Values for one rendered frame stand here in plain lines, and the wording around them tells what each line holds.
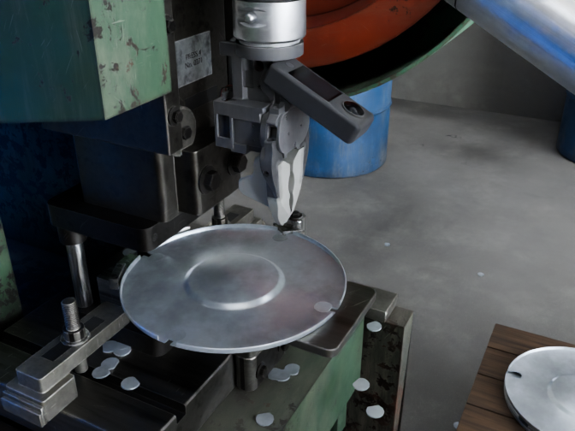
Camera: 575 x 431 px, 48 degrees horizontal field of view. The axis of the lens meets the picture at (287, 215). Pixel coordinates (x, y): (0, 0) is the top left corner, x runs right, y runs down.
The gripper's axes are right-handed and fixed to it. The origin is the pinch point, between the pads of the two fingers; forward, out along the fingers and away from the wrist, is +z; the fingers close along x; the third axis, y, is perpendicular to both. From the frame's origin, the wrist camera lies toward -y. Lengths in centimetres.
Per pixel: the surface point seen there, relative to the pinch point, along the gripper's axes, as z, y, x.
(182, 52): -18.1, 11.9, 1.9
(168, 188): -3.6, 12.0, 6.4
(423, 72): 71, 76, -330
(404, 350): 33.2, -9.5, -23.0
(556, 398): 52, -34, -45
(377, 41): -13.5, 2.0, -33.0
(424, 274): 90, 15, -135
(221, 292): 10.8, 7.3, 3.8
